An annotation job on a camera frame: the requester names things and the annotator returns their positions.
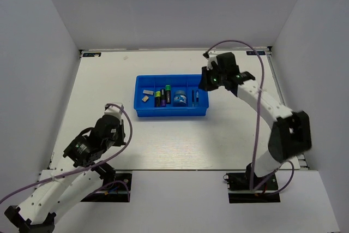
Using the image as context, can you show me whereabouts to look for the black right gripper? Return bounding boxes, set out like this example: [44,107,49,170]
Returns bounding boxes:
[198,64,227,92]

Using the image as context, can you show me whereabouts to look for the blue ink pen refill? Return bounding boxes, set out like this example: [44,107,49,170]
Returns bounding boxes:
[195,90,199,106]

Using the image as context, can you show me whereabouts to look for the blue labelled round jar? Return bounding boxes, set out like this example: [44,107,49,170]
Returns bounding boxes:
[173,90,188,107]

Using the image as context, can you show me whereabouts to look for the green capped black highlighter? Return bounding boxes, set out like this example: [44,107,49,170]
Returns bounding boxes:
[165,85,172,105]

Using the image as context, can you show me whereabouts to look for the purple capped black highlighter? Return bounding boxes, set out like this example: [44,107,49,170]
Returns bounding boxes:
[160,88,167,107]

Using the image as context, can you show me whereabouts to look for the yellow capped black highlighter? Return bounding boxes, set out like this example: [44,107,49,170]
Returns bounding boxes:
[154,91,161,107]

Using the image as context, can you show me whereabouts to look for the small tan wooden block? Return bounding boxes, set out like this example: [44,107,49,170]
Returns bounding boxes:
[142,95,149,103]

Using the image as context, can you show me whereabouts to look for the grey white eraser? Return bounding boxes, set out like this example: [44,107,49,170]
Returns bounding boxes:
[143,89,154,95]

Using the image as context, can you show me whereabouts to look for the green ink pen refill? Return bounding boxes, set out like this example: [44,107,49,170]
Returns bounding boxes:
[191,89,195,107]

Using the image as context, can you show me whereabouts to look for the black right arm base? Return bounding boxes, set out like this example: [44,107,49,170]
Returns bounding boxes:
[223,164,281,204]

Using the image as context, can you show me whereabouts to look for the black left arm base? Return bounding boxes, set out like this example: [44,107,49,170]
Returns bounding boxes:
[81,172,133,203]

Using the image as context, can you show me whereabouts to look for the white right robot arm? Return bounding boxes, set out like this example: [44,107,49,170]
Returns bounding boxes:
[198,52,312,189]

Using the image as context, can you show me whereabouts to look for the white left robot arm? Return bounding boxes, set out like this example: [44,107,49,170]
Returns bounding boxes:
[4,113,127,232]

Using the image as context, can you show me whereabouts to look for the blue plastic divided tray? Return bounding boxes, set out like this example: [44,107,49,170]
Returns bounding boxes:
[134,74,209,117]

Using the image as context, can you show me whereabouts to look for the right table corner label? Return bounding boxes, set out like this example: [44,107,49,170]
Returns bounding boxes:
[246,51,266,56]

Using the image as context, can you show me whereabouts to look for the table corner label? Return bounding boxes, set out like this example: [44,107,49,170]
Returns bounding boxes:
[246,51,266,56]
[82,52,101,57]

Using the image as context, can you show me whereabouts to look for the left table corner label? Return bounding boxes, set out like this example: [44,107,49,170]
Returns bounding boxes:
[82,52,101,57]

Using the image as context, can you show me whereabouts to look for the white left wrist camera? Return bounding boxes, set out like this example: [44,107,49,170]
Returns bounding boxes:
[104,103,124,121]

